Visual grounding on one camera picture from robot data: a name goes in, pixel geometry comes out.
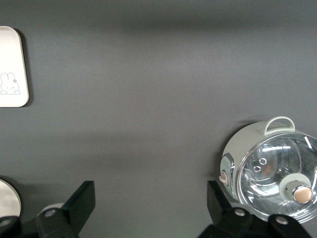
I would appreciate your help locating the steel pot with glass lid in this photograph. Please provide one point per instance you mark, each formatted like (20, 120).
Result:
(242, 141)

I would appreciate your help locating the glass pot lid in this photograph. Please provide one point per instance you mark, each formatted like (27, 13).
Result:
(280, 163)

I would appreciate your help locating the beige rabbit print tray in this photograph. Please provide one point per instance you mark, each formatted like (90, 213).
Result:
(12, 54)

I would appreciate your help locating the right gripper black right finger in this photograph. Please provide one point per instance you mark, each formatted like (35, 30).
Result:
(220, 213)

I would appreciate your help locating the round beige plate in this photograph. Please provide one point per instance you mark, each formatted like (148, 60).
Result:
(8, 198)

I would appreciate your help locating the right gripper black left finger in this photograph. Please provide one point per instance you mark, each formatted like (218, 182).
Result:
(79, 205)

